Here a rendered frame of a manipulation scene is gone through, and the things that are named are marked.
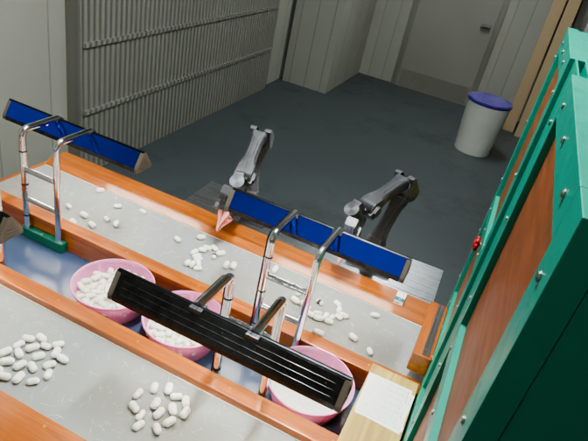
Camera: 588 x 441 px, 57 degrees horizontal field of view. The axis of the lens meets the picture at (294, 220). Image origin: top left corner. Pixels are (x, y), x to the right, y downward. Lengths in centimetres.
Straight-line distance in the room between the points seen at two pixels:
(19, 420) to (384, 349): 109
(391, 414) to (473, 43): 646
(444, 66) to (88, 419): 687
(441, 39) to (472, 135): 210
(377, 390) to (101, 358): 80
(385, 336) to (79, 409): 99
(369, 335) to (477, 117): 426
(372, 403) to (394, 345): 33
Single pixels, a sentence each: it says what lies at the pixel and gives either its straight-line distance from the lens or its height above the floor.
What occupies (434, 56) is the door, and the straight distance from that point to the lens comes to 778.
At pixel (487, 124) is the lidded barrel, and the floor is 37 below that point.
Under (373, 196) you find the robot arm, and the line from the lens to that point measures 208.
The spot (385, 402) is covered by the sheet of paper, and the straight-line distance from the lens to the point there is 167.
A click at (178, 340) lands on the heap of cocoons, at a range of 173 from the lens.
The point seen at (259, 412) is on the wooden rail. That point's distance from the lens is 156.
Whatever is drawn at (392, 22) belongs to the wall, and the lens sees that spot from 789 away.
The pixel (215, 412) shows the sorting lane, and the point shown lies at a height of 74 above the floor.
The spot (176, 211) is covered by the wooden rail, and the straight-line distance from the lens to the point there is 230.
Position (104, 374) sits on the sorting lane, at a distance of 165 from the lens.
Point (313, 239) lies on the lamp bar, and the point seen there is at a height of 107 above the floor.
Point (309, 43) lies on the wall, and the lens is 675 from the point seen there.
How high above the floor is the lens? 196
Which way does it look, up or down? 30 degrees down
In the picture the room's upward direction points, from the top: 13 degrees clockwise
